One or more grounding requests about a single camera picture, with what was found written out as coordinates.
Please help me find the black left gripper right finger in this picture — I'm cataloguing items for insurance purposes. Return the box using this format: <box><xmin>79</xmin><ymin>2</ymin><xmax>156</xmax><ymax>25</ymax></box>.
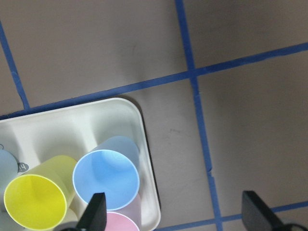
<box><xmin>242</xmin><ymin>191</ymin><xmax>307</xmax><ymax>231</ymax></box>

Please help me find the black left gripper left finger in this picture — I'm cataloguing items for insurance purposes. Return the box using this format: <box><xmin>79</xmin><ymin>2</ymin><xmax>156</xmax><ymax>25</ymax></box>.
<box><xmin>60</xmin><ymin>193</ymin><xmax>107</xmax><ymax>231</ymax></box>

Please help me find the light blue plastic cup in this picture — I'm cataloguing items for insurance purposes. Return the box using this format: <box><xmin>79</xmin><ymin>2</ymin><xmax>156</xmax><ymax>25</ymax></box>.
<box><xmin>72</xmin><ymin>136</ymin><xmax>140</xmax><ymax>211</ymax></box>

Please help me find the pink plastic cup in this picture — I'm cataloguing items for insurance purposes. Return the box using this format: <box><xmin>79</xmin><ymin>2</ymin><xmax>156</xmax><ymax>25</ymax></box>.
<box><xmin>105</xmin><ymin>194</ymin><xmax>141</xmax><ymax>231</ymax></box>

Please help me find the yellow plastic cup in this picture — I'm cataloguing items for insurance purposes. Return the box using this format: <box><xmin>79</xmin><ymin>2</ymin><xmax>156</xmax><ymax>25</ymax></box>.
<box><xmin>4</xmin><ymin>155</ymin><xmax>77</xmax><ymax>231</ymax></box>

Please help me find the white paper tray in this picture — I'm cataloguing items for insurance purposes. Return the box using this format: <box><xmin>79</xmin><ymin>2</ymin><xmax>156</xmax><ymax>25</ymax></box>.
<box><xmin>0</xmin><ymin>98</ymin><xmax>161</xmax><ymax>231</ymax></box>

